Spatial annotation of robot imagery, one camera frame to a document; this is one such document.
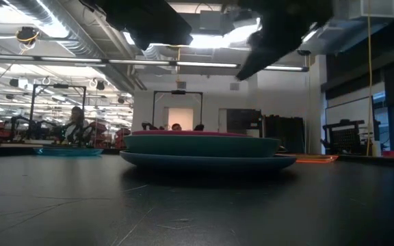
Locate teal plastic plate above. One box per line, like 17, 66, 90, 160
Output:
123, 134, 282, 159

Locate long ceiling light bar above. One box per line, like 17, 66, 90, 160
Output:
0, 53, 310, 72

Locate ceiling cable reel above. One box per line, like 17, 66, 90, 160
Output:
14, 26, 41, 46

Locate clear blue plastic plate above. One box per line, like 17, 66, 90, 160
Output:
34, 146, 104, 158

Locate black folding panels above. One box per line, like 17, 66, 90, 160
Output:
263, 115, 306, 154

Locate black cabinet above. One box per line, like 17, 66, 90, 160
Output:
226, 109, 263, 139

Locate white whiteboard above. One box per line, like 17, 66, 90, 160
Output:
324, 96, 376, 137

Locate yellow hanging cable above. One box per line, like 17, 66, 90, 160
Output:
365, 0, 373, 157

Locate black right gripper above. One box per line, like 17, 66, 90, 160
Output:
235, 0, 334, 82

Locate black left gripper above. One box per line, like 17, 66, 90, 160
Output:
79, 0, 194, 51

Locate clear orange plastic plate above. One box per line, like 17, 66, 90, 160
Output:
278, 153, 339, 164

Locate white cup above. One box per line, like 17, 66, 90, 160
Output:
371, 139, 383, 158

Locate black perforated panel stand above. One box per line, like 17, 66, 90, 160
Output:
321, 119, 366, 155

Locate black overhead frame stand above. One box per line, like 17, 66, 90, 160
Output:
28, 83, 88, 140
152, 90, 204, 131

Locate blue bottom plate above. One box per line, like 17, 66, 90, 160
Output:
119, 150, 298, 171

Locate pink plastic plate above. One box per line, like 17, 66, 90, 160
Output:
131, 129, 252, 138

